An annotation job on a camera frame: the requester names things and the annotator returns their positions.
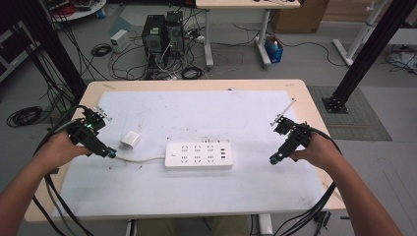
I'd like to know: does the white power supply box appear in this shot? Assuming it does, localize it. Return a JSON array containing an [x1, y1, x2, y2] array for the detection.
[[109, 29, 132, 54]]

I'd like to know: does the white table mat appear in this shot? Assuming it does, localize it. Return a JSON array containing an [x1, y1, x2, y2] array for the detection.
[[52, 89, 327, 219]]

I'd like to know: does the white metal stand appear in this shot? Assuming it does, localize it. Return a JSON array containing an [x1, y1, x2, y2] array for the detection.
[[331, 0, 386, 68]]

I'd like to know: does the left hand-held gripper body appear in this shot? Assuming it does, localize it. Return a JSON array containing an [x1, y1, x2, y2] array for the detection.
[[67, 104, 113, 157]]

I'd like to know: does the white table leg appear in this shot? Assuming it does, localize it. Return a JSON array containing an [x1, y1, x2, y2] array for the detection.
[[258, 213, 273, 236], [125, 218, 138, 236]]

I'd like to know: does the round white table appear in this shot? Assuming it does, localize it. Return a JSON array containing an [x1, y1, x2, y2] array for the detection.
[[41, 0, 108, 23]]

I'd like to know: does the white power strip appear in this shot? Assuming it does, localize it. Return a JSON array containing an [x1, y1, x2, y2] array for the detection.
[[163, 141, 234, 171]]

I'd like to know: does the black left gripper cable bundle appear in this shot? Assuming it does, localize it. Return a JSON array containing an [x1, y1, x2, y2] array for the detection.
[[31, 104, 96, 236]]

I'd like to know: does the blue box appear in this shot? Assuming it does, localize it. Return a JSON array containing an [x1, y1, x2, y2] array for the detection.
[[264, 34, 284, 64]]

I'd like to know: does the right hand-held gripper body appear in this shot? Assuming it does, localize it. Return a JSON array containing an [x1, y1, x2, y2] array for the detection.
[[269, 97, 313, 151]]

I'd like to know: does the black gripper cable bundle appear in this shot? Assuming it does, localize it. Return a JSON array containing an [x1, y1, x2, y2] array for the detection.
[[31, 104, 96, 236], [274, 125, 344, 236]]

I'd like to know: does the black right gripper cable bundle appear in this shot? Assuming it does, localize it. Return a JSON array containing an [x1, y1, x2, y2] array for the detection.
[[274, 125, 344, 236]]

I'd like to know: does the grey floor mat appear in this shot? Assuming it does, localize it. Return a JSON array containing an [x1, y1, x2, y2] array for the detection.
[[306, 85, 393, 143]]

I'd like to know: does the cardboard box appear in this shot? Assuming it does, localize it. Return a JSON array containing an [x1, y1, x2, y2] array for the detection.
[[269, 0, 330, 34]]

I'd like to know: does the white-legged wooden desk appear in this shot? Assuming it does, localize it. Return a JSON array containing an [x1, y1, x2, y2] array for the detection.
[[195, 0, 302, 70]]

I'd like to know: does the black computer tower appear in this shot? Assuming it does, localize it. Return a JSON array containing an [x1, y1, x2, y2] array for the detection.
[[164, 10, 187, 61], [141, 14, 167, 73]]

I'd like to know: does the white power strip cable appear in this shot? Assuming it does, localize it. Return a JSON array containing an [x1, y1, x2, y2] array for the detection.
[[114, 153, 167, 164]]

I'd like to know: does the black clamp bracket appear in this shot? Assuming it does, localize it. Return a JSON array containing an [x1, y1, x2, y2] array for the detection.
[[313, 210, 332, 230]]

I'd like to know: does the person's right hand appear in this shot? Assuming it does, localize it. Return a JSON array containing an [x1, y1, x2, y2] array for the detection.
[[289, 132, 344, 175]]

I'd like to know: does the pile of cables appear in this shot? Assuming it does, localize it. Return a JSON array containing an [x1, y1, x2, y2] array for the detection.
[[385, 44, 417, 75]]

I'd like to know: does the person's left hand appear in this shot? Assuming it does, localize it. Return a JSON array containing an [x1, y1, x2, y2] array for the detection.
[[35, 131, 93, 175]]

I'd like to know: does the black coiled cable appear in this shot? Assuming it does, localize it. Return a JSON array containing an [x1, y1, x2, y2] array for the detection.
[[6, 105, 44, 129], [90, 42, 113, 58], [180, 66, 206, 81]]

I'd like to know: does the white charger adapter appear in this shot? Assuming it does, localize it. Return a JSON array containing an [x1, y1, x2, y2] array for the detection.
[[119, 131, 143, 151]]

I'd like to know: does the black aluminium post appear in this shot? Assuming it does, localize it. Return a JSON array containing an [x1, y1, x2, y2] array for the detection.
[[13, 0, 89, 101], [322, 0, 417, 115]]

